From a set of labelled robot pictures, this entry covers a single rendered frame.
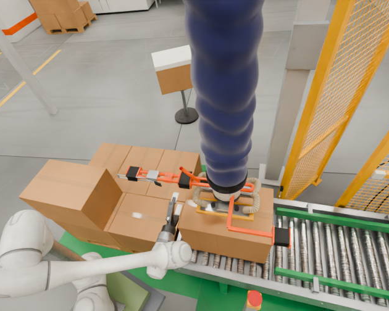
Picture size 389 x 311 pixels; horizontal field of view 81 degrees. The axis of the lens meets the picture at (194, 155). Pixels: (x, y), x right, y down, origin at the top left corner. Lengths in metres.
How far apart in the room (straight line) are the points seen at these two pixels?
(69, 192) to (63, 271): 1.09
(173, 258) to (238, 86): 0.72
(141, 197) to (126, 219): 0.24
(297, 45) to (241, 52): 1.11
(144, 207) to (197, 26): 1.77
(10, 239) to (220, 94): 0.90
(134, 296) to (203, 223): 0.61
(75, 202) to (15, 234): 0.94
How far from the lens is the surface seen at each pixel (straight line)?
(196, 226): 1.58
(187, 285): 2.46
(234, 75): 0.75
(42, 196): 2.21
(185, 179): 1.39
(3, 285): 1.06
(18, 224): 1.13
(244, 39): 0.70
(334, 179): 3.14
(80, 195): 2.01
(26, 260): 1.07
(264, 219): 1.61
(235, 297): 2.42
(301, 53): 1.82
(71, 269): 1.08
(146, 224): 2.12
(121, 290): 1.74
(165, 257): 1.05
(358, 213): 2.25
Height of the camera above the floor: 2.39
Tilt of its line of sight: 49 degrees down
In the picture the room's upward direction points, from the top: 10 degrees counter-clockwise
